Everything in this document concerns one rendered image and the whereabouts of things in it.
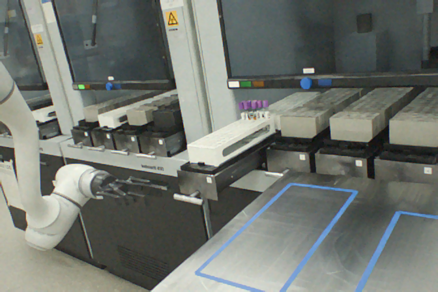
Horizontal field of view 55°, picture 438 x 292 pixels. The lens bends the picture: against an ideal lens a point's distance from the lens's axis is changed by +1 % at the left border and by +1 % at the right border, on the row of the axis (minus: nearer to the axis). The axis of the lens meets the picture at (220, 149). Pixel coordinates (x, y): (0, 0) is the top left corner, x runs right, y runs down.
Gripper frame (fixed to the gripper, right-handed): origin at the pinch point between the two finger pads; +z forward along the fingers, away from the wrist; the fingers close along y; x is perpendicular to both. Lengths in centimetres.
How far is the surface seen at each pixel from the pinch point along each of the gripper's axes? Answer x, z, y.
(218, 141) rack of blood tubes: -12.0, 15.9, 15.4
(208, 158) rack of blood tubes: -9.2, 17.3, 9.2
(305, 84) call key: -24, 35, 32
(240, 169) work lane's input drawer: -3.7, 21.5, 16.5
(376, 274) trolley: -7, 70, -17
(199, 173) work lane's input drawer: -6.2, 16.0, 6.2
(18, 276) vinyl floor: 74, -135, 8
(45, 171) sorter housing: 17, -112, 27
